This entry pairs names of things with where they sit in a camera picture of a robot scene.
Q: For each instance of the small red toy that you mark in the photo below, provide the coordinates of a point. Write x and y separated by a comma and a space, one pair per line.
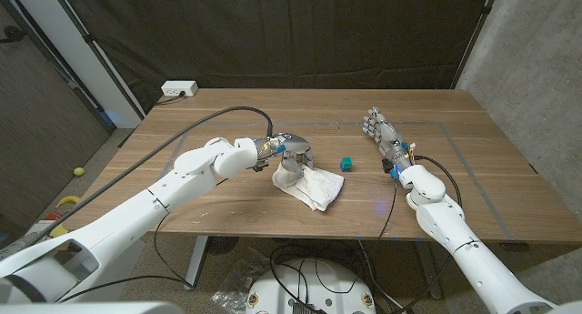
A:
53, 215

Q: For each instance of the small green block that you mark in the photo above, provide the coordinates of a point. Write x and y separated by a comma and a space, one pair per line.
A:
346, 165

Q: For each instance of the black round floor object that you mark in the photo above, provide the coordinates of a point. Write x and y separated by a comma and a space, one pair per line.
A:
223, 245

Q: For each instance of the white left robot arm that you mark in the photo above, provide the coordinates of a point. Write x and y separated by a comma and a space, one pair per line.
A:
136, 214

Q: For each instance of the grey table leg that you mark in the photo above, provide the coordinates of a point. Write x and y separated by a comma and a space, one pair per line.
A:
428, 268

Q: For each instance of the white table leg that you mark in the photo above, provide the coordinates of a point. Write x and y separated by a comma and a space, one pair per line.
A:
196, 264

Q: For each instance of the white pillar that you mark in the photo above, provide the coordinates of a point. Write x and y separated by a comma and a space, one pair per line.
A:
91, 63

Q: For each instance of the small yellow ball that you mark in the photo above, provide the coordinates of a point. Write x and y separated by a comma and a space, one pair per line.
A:
79, 171

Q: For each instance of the yellow toy fruit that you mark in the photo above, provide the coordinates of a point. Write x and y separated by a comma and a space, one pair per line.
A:
59, 232

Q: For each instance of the black backdrop stand pole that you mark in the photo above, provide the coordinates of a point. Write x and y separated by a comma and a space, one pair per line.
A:
89, 38
485, 9

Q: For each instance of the clear plastic bag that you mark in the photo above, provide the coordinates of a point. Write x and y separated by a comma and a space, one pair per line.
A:
236, 282

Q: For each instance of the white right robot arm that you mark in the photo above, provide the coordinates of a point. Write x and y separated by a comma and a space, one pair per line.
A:
454, 232

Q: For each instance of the white terry cloth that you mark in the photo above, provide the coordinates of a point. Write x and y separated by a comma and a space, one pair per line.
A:
318, 186

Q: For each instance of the black backdrop curtain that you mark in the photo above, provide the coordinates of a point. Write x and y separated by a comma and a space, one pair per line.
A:
295, 32

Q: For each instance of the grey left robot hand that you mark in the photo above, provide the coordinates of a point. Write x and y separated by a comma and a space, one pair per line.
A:
295, 148

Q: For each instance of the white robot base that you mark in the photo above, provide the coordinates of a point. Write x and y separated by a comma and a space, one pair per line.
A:
336, 277

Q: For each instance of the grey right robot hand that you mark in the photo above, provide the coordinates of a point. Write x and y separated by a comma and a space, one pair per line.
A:
386, 134

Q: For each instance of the white power strip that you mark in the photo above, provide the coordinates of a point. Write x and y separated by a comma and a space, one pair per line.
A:
179, 88

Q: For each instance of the yellow toy banana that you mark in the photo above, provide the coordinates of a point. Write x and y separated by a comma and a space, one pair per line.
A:
68, 200

